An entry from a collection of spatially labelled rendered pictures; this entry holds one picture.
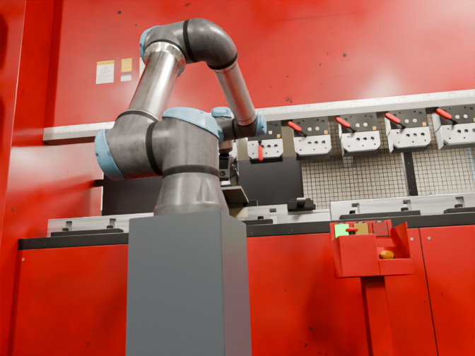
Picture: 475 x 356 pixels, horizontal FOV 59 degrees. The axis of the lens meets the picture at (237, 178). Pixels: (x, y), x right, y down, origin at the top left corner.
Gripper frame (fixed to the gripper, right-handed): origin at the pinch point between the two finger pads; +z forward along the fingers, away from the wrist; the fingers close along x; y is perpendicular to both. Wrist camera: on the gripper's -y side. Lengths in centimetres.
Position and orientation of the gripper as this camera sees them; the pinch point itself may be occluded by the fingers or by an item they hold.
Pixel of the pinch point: (226, 195)
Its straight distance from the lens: 170.6
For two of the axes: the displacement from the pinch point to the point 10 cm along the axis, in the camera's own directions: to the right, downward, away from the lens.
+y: 0.1, -4.3, 9.1
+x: -10.0, 0.5, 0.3
